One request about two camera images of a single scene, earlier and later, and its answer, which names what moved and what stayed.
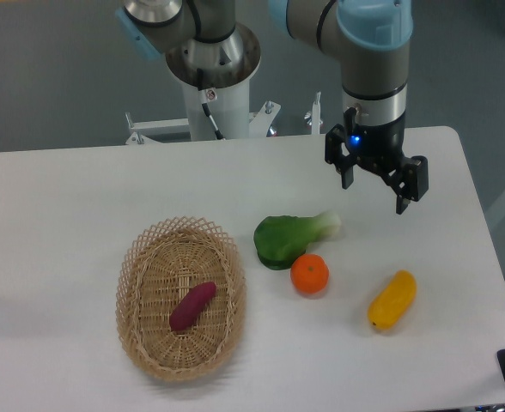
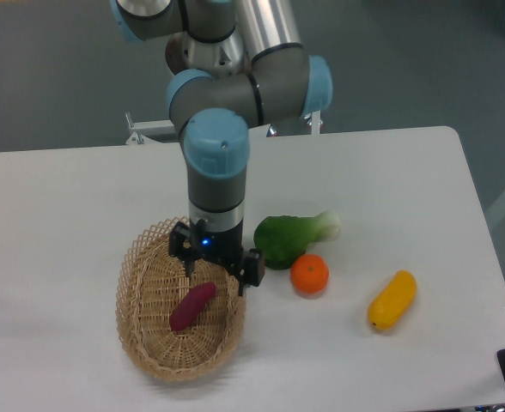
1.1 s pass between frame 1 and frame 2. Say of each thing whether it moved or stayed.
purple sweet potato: stayed
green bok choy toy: stayed
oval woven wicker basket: stayed
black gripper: moved
